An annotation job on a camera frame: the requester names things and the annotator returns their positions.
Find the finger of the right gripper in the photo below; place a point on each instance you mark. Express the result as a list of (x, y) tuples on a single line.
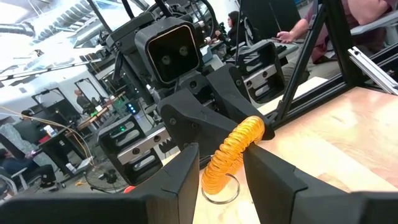
[(192, 121), (230, 93)]

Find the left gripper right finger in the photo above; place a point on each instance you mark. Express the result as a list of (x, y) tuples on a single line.
[(280, 193)]

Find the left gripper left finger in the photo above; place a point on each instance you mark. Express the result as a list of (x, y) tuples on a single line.
[(93, 211)]

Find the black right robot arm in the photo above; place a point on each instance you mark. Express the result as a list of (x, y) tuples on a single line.
[(124, 40)]

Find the black floor fan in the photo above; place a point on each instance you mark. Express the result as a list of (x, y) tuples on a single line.
[(107, 179)]

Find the computer tower blue lights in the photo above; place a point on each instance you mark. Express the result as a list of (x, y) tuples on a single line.
[(132, 108)]

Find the person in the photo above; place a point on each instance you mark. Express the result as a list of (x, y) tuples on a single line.
[(233, 28), (82, 101), (18, 166), (367, 9)]

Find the silver aluminium extrusion bar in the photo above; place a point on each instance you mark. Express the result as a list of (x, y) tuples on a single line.
[(373, 70)]

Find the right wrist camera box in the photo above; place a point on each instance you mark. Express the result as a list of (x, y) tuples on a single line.
[(171, 53)]

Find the black aluminium table frame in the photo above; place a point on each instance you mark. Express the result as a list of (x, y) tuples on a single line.
[(339, 46)]

